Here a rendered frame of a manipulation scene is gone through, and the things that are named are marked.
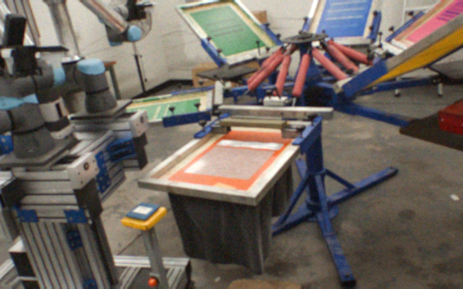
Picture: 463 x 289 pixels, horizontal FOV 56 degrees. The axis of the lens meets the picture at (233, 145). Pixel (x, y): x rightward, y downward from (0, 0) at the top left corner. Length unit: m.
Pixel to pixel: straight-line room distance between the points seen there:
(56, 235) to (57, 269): 0.21
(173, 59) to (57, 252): 5.77
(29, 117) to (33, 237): 0.75
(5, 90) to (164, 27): 6.31
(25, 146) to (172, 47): 6.02
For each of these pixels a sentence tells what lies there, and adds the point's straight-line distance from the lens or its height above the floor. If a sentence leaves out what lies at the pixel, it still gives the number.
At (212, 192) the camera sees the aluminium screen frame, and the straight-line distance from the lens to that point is 1.73.
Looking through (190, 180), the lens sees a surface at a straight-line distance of 1.93.
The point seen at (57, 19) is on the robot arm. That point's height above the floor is 1.69.
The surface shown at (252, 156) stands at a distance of 2.05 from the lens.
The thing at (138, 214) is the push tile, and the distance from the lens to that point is 1.73.
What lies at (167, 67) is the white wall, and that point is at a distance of 7.78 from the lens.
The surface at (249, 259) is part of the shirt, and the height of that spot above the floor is 0.59.
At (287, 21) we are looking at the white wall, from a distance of 6.51.
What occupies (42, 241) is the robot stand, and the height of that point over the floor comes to 0.73.
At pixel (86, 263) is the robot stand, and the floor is 0.57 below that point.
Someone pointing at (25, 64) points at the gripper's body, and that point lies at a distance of 1.26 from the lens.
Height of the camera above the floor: 1.80
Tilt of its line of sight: 22 degrees down
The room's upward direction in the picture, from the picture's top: 9 degrees counter-clockwise
